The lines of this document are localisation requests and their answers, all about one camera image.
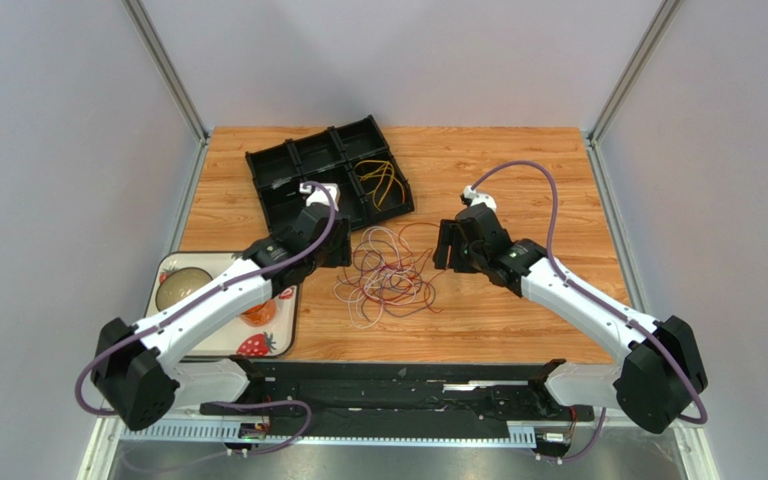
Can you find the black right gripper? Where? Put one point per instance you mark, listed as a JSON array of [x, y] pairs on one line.
[[453, 246]]

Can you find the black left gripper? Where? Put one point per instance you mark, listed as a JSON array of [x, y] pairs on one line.
[[341, 255]]

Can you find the black compartment organizer box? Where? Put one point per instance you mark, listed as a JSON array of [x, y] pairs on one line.
[[355, 156]]

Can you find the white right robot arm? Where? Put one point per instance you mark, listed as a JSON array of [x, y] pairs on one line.
[[656, 371]]

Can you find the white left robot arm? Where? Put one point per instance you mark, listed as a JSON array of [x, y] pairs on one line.
[[139, 373]]

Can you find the orange cup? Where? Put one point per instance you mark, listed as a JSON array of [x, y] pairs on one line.
[[260, 315]]

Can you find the strawberry print tray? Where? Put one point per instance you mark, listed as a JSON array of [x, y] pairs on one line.
[[235, 337]]

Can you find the beige bowl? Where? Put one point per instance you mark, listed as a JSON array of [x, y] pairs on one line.
[[176, 284]]

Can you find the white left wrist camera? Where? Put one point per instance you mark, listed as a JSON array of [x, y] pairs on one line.
[[327, 194]]

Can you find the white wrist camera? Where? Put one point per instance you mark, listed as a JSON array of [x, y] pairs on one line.
[[327, 194], [470, 197]]

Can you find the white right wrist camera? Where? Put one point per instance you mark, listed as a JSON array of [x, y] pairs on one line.
[[470, 197]]

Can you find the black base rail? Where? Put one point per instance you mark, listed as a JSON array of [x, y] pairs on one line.
[[405, 400]]

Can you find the aluminium frame rail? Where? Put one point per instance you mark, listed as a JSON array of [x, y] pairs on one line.
[[151, 38]]

